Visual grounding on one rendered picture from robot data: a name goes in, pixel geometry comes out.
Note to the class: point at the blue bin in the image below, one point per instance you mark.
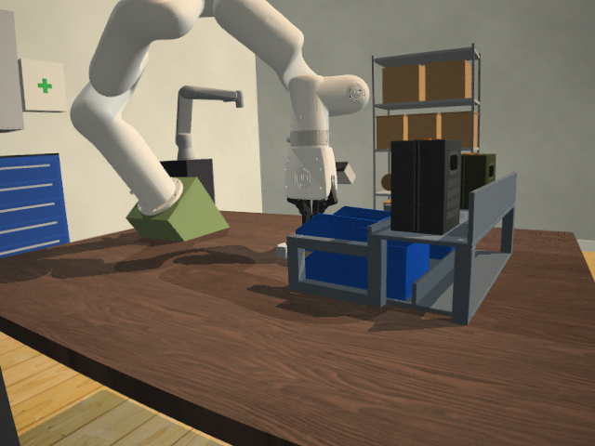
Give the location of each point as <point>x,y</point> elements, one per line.
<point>342,223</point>
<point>406,262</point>
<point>439,252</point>

